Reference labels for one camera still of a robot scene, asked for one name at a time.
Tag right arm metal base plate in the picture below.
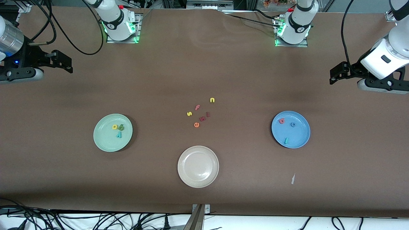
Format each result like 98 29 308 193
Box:
106 14 142 44

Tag grey metal equipment box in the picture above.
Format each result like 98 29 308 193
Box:
187 0 234 9

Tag metal bracket at table edge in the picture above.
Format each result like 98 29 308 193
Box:
183 204 211 230

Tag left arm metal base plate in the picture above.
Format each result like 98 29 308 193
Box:
274 18 309 48

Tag beige round plate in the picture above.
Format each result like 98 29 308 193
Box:
177 146 220 188

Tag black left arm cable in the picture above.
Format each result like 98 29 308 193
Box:
341 0 355 66

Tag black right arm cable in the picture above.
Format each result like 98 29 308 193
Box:
16 0 106 55

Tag blue round plate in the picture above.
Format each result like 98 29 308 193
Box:
271 111 311 149

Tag pale green round plate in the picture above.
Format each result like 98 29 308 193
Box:
93 114 133 152

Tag tangled black floor cables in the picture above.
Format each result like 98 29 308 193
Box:
0 198 192 230

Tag black cable on table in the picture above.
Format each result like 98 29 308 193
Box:
224 11 282 27

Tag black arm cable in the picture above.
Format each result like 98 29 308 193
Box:
341 0 355 66
16 0 106 55

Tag brown table cover sheet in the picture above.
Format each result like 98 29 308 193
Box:
0 6 409 215

